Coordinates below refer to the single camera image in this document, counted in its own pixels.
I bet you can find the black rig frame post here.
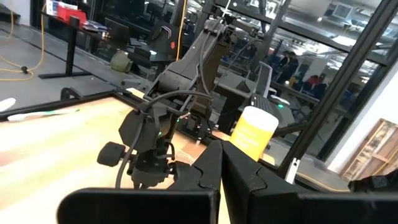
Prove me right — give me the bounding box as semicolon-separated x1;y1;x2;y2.
277;0;398;178

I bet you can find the white cardboard box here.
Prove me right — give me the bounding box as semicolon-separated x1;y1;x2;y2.
45;0;78;15

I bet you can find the olive green bag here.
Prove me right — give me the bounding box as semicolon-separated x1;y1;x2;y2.
109;50;134;74

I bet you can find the white metal bracket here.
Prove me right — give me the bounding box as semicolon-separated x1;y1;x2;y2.
284;157;302;185

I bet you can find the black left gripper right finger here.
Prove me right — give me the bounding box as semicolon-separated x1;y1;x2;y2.
222;141;398;224

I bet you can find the red box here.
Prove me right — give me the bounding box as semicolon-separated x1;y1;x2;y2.
56;5;88;26

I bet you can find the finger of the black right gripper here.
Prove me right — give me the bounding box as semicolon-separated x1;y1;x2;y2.
98;142;127;167
132;161;180;189

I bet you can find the black computer mouse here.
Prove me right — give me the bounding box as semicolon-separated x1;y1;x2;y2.
269;95;290;106

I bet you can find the white toothbrush green stripe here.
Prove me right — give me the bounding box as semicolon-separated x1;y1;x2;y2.
0;97;17;113

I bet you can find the yellow hanging cable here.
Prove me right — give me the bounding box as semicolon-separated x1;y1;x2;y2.
0;1;47;82
175;0;187;62

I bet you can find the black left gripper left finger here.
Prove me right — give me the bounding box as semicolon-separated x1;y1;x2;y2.
57;140;223;224

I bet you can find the black standing desk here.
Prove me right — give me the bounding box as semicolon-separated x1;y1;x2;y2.
37;11;175;79

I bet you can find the white office chair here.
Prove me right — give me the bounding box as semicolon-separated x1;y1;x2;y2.
254;61;277;97

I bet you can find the black laptop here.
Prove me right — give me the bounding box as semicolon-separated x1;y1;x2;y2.
104;17;144;47

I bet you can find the yellow and white cup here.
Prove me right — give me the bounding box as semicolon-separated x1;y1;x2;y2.
229;105;280;162

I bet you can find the wooden pallet board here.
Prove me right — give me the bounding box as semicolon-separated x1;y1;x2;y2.
340;118;398;182

